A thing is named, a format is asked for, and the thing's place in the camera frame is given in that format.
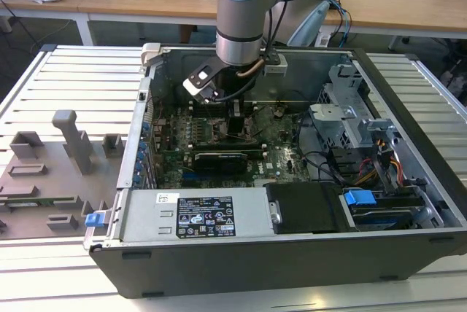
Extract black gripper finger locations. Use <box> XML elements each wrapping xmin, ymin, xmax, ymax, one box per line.
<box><xmin>228</xmin><ymin>98</ymin><xmax>244</xmax><ymax>136</ymax></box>

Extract CPU socket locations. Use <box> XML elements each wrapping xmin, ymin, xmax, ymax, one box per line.
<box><xmin>208</xmin><ymin>117</ymin><xmax>257</xmax><ymax>144</ymax></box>

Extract black RAM slot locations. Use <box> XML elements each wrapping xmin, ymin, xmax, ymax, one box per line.
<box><xmin>192</xmin><ymin>102</ymin><xmax>256</xmax><ymax>107</ymax></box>
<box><xmin>192</xmin><ymin>106</ymin><xmax>256</xmax><ymax>111</ymax></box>
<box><xmin>192</xmin><ymin>109</ymin><xmax>256</xmax><ymax>114</ymax></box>
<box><xmin>192</xmin><ymin>112</ymin><xmax>256</xmax><ymax>117</ymax></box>
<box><xmin>191</xmin><ymin>148</ymin><xmax>264</xmax><ymax>157</ymax></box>
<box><xmin>189</xmin><ymin>142</ymin><xmax>264</xmax><ymax>150</ymax></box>

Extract blue expansion slot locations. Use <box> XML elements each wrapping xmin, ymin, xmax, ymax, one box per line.
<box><xmin>181</xmin><ymin>170</ymin><xmax>200</xmax><ymax>187</ymax></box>

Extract black plastic bay cover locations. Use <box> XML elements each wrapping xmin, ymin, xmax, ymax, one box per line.
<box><xmin>264</xmin><ymin>182</ymin><xmax>347</xmax><ymax>235</ymax></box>

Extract black graphics card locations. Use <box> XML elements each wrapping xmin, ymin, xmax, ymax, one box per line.
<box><xmin>192</xmin><ymin>149</ymin><xmax>250</xmax><ymax>175</ymax></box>

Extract green motherboard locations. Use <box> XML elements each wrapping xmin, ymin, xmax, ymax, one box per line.
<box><xmin>151</xmin><ymin>103</ymin><xmax>329</xmax><ymax>190</ymax></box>

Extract grey plastic case latch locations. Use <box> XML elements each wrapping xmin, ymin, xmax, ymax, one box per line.
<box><xmin>141</xmin><ymin>42</ymin><xmax>163</xmax><ymax>67</ymax></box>

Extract pale blue teach pendant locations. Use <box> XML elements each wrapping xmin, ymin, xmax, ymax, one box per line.
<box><xmin>286</xmin><ymin>0</ymin><xmax>331</xmax><ymax>47</ymax></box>

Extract metal drive cage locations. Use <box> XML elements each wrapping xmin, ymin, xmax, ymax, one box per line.
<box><xmin>308</xmin><ymin>63</ymin><xmax>401</xmax><ymax>182</ymax></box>

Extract silver power supply unit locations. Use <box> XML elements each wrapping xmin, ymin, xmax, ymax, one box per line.
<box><xmin>109</xmin><ymin>187</ymin><xmax>274</xmax><ymax>243</ymax></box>

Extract black open PC case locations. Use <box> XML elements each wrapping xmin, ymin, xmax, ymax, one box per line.
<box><xmin>82</xmin><ymin>42</ymin><xmax>467</xmax><ymax>300</ymax></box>

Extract blue disk carrier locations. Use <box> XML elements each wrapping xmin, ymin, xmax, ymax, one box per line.
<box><xmin>342</xmin><ymin>190</ymin><xmax>377</xmax><ymax>217</ymax></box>

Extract blue case latch tab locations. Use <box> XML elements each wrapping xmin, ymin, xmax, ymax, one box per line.
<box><xmin>84</xmin><ymin>211</ymin><xmax>105</xmax><ymax>227</ymax></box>

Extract black hard disk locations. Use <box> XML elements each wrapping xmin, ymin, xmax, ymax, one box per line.
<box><xmin>350</xmin><ymin>195</ymin><xmax>426</xmax><ymax>229</ymax></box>

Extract grey parts rack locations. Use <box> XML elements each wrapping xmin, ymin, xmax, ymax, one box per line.
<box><xmin>0</xmin><ymin>109</ymin><xmax>127</xmax><ymax>242</ymax></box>

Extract green RAM stick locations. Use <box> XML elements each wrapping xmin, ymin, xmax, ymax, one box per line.
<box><xmin>0</xmin><ymin>197</ymin><xmax>76</xmax><ymax>211</ymax></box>

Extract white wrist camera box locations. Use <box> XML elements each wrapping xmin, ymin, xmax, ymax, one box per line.
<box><xmin>182</xmin><ymin>60</ymin><xmax>220</xmax><ymax>104</ymax></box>

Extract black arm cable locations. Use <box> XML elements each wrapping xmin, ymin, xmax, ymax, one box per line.
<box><xmin>264</xmin><ymin>0</ymin><xmax>329</xmax><ymax>60</ymax></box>

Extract black cable bundle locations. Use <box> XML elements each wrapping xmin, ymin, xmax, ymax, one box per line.
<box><xmin>297</xmin><ymin>111</ymin><xmax>348</xmax><ymax>186</ymax></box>

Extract blue cable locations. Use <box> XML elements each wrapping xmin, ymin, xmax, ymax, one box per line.
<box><xmin>328</xmin><ymin>0</ymin><xmax>353</xmax><ymax>49</ymax></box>

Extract coloured power wires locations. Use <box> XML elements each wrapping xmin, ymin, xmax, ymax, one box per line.
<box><xmin>359</xmin><ymin>139</ymin><xmax>404</xmax><ymax>186</ymax></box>

